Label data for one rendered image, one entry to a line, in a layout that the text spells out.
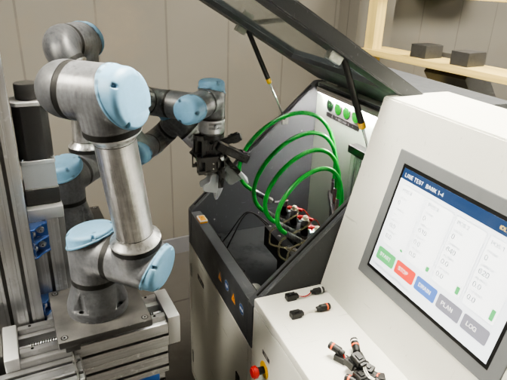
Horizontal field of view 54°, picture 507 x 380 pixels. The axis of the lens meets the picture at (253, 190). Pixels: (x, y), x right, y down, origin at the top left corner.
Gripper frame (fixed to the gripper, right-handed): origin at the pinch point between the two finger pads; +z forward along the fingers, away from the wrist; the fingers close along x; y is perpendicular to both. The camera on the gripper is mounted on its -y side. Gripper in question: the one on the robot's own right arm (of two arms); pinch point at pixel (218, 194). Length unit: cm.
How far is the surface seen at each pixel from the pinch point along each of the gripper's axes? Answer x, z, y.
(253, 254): -22.2, 38.3, -22.2
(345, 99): -17, -22, -54
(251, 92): -174, 10, -83
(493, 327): 78, -1, -30
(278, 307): 29.6, 23.2, -8.1
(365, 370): 62, 20, -15
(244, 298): 16.0, 28.2, -3.0
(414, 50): -109, -25, -159
